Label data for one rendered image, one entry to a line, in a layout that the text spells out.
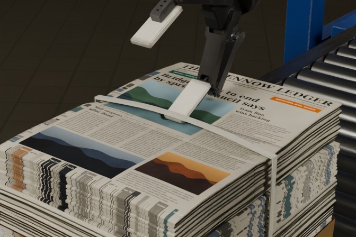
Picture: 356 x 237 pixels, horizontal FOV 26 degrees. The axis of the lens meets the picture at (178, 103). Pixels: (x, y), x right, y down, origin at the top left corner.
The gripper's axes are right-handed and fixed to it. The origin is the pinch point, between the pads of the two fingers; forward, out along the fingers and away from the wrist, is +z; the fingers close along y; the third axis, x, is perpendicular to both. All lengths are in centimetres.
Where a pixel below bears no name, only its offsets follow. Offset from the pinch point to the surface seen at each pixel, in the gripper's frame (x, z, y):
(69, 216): 0.6, 20.2, 3.4
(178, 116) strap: -1.2, 1.0, 5.8
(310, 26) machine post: 41, -88, 82
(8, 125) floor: 188, -60, 154
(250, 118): -7.3, -5.0, 10.3
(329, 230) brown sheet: -15.3, -5.1, 32.2
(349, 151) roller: -2, -32, 52
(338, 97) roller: 10, -50, 60
